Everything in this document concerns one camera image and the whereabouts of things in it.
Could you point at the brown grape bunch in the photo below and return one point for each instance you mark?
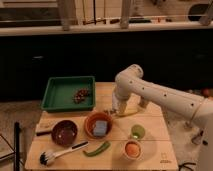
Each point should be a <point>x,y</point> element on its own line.
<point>81,95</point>

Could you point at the metal can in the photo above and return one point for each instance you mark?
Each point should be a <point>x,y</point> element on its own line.
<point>143,102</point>

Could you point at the blue sponge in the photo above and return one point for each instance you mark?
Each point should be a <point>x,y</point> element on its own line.
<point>100,128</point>

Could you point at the green plastic tray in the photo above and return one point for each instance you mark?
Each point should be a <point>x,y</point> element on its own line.
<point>59,93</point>

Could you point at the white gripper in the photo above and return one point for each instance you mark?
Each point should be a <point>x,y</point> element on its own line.
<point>118,106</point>

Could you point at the white cup with orange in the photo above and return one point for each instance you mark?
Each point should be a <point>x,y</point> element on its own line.
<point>132,150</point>

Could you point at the green chili pepper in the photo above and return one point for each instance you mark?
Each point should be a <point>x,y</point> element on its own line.
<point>99,150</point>

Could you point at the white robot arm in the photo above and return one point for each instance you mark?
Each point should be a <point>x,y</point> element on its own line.
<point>197,109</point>

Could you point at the white dish brush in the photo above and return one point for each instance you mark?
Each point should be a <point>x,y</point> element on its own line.
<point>49,156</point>

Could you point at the purple bowl with handle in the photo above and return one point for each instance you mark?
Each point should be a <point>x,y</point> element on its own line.
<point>63,133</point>

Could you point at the orange bowl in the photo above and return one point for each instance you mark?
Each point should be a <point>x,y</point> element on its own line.
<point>90,120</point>

